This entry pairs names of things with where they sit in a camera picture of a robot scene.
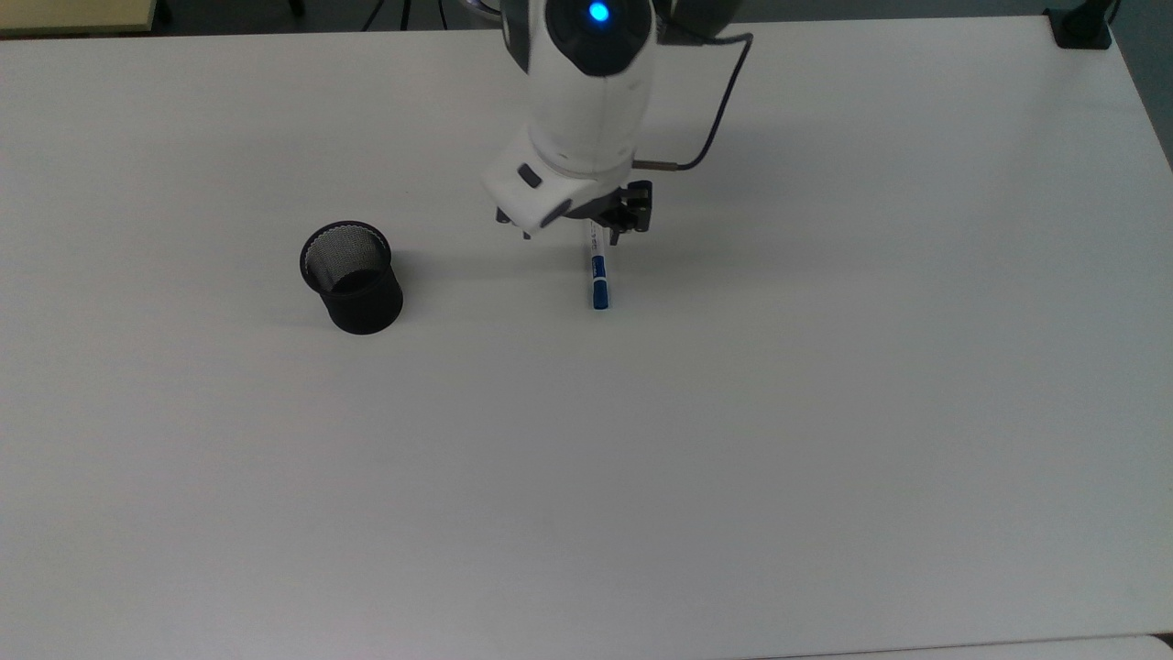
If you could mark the white neighbouring table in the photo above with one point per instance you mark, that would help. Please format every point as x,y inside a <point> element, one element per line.
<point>1054,651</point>

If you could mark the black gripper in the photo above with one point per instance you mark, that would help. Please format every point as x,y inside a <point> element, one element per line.
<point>607,203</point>

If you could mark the white marker with blue cap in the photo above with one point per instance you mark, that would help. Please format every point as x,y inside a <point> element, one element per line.
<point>600,284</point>

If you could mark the light wooden table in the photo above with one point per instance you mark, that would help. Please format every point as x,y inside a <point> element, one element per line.
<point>73,13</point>

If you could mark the black clamp mount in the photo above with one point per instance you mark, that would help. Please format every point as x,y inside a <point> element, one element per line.
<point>1081,27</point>

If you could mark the black stand legs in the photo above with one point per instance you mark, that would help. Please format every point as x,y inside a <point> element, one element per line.
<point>403,11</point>

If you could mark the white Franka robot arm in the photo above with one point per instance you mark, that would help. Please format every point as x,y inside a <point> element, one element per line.
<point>586,101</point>

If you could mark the black mesh pen cup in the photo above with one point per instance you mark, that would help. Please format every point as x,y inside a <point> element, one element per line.
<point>359,298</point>

